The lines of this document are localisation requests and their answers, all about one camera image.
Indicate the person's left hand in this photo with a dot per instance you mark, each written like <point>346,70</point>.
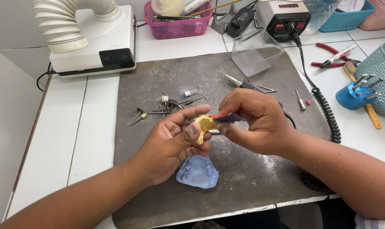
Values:
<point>167,149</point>

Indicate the person's right hand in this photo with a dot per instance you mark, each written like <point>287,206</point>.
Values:
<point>259,124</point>

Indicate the dark blue articulating paper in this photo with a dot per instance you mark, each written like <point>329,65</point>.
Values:
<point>228,118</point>

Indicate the yellow dental cast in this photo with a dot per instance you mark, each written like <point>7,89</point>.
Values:
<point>203,127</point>

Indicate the blue dental cast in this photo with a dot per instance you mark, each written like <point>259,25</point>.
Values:
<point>197,173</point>

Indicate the pile of dental burs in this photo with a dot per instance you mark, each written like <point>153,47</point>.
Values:
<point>167,106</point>

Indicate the micromotor handpiece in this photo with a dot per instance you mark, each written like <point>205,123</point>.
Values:
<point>240,83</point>

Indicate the silver mandrel bur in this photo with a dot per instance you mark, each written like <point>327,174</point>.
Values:
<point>301,100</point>

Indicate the grey work mat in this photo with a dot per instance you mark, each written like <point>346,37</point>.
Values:
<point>240,178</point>

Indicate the clear plastic container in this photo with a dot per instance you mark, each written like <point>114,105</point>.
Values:
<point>254,54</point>

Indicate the blue bur holder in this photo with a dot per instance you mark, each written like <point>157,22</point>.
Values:
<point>354,93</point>

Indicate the black white marker pen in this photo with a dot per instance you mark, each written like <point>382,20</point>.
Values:
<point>338,56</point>

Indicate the black power adapter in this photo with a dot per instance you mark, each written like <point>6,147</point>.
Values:
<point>240,21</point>

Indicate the micromotor control box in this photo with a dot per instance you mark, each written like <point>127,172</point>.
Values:
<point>283,19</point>

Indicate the grey handpiece stand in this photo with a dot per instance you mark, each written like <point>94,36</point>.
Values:
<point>222,20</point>

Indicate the white dust extractor unit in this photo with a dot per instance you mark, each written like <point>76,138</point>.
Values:
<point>106,47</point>

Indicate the pink plastic basket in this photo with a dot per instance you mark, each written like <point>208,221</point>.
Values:
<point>178,25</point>

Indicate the clear plastic bag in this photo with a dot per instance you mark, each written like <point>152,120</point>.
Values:
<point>319,14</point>

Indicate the teal woven basket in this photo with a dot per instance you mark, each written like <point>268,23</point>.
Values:
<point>380,76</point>

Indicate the blue plastic basket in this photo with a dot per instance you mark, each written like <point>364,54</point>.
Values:
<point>346,17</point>

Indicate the pink woven basket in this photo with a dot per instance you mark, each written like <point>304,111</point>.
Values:
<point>378,16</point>

